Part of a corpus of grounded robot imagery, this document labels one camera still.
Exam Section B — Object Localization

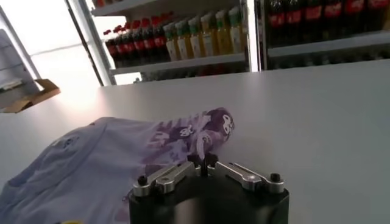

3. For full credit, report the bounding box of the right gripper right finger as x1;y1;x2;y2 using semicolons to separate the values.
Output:
204;153;286;195

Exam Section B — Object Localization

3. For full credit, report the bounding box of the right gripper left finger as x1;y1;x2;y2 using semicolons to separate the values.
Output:
133;153;204;198

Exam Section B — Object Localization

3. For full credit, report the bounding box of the pale shirt purple player print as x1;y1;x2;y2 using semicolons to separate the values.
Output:
0;106;237;224

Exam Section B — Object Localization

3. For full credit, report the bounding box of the white metal shelf rack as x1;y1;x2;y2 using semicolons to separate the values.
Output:
77;0;260;86
255;0;390;71

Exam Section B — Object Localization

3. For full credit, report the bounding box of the yellow juice bottle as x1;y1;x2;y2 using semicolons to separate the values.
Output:
175;18;193;60
215;9;234;56
200;12;219;58
228;6;246;54
163;21;180;61
188;15;205;58

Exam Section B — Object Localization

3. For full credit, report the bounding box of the cola bottle red cap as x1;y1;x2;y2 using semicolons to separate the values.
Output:
141;17;156;63
131;19;146;64
151;14;170;61
322;0;344;40
285;0;305;45
113;26;127;66
303;0;324;43
343;0;365;37
103;29;118;68
266;0;286;46
123;23;137;65

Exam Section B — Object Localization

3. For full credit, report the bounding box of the open cardboard box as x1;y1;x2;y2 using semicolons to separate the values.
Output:
0;78;61;114

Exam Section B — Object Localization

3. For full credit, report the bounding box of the dark slanted pole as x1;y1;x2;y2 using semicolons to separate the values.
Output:
65;0;106;87

